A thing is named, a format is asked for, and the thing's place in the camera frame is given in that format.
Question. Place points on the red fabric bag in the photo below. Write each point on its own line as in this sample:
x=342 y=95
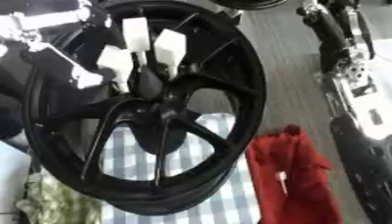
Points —
x=293 y=180

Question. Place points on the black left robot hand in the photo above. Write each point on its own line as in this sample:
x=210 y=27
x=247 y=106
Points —
x=48 y=68

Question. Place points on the green patterned cloth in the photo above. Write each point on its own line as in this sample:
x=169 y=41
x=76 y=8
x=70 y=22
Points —
x=56 y=201

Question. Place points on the silver and black right robot arm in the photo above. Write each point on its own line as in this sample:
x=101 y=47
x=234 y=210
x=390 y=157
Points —
x=365 y=116

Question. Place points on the black round tyre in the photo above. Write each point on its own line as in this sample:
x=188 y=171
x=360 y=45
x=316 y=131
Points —
x=250 y=3

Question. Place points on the black spoked wheel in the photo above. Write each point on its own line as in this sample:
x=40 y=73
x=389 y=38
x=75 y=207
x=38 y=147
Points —
x=246 y=87

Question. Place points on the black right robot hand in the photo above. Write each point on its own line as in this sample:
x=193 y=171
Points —
x=329 y=32

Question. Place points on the white pin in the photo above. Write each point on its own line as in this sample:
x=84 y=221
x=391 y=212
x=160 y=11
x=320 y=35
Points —
x=115 y=61
x=170 y=46
x=280 y=176
x=135 y=33

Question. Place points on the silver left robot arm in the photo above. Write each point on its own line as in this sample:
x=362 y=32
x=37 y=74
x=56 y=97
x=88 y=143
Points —
x=35 y=22

